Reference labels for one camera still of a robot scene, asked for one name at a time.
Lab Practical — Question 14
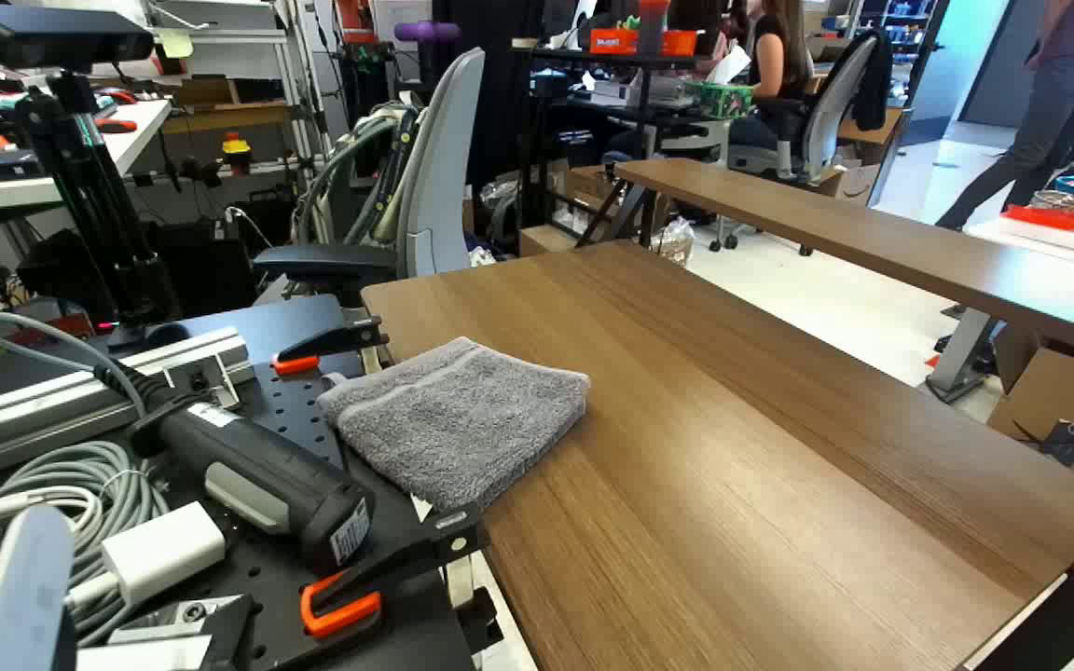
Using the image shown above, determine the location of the grey towel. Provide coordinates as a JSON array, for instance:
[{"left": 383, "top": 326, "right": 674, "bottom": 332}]
[{"left": 312, "top": 336, "right": 596, "bottom": 511}]

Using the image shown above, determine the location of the grey office chair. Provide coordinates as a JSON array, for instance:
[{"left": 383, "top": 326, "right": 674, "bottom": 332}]
[{"left": 250, "top": 44, "right": 492, "bottom": 306}]

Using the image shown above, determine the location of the orange bin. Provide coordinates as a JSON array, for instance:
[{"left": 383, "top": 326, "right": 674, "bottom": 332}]
[{"left": 586, "top": 23, "right": 705, "bottom": 65}]

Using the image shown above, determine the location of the purple object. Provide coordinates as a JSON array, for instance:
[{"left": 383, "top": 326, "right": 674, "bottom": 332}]
[{"left": 393, "top": 14, "right": 465, "bottom": 51}]

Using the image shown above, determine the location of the yellow-capped small item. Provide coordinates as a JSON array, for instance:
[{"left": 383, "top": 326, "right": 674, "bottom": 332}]
[{"left": 218, "top": 132, "right": 258, "bottom": 181}]

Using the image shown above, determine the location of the seated person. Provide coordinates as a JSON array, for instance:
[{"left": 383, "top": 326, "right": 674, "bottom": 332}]
[{"left": 714, "top": 0, "right": 822, "bottom": 155}]

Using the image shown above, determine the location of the grey chair with seated person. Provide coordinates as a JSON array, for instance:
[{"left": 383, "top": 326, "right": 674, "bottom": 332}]
[{"left": 724, "top": 30, "right": 884, "bottom": 193}]

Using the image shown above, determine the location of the black perforated mounting board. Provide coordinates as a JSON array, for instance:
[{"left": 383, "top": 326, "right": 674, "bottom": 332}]
[{"left": 112, "top": 296, "right": 481, "bottom": 671}]

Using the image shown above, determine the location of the long wooden side table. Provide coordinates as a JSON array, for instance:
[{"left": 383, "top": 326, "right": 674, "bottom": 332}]
[{"left": 617, "top": 157, "right": 1074, "bottom": 404}]

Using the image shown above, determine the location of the white power adapter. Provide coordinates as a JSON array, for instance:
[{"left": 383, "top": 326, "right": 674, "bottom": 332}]
[{"left": 97, "top": 499, "right": 230, "bottom": 612}]

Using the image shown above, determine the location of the black tripod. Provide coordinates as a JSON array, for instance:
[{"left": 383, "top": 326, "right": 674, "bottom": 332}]
[{"left": 0, "top": 68, "right": 183, "bottom": 327}]

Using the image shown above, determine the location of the red flat object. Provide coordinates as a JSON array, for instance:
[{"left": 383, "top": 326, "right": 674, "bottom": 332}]
[{"left": 1002, "top": 201, "right": 1074, "bottom": 237}]

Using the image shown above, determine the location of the cardboard box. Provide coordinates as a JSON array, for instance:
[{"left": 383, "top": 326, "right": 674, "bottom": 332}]
[{"left": 985, "top": 343, "right": 1074, "bottom": 505}]

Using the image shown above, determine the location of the white desk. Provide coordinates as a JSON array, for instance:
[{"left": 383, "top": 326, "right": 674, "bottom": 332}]
[{"left": 0, "top": 99, "right": 174, "bottom": 243}]

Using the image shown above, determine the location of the standing person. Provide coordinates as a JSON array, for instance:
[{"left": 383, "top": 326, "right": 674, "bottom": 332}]
[{"left": 931, "top": 0, "right": 1074, "bottom": 237}]

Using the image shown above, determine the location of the small black orange-handled clamp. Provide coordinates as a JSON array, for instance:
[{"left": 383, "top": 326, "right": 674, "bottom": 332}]
[{"left": 269, "top": 316, "right": 388, "bottom": 382}]

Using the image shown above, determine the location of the large black orange-handled clamp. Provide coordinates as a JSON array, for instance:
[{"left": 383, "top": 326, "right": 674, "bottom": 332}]
[{"left": 296, "top": 499, "right": 492, "bottom": 647}]

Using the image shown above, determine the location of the grey cable bundle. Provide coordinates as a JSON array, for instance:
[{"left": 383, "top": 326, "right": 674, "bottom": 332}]
[{"left": 0, "top": 438, "right": 174, "bottom": 648}]

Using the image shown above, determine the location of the aluminium extrusion rail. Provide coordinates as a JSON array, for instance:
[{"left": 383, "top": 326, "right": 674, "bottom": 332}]
[{"left": 0, "top": 326, "right": 254, "bottom": 493}]

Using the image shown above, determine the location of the black camera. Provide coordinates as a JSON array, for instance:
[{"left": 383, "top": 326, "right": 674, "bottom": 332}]
[{"left": 0, "top": 0, "right": 156, "bottom": 74}]

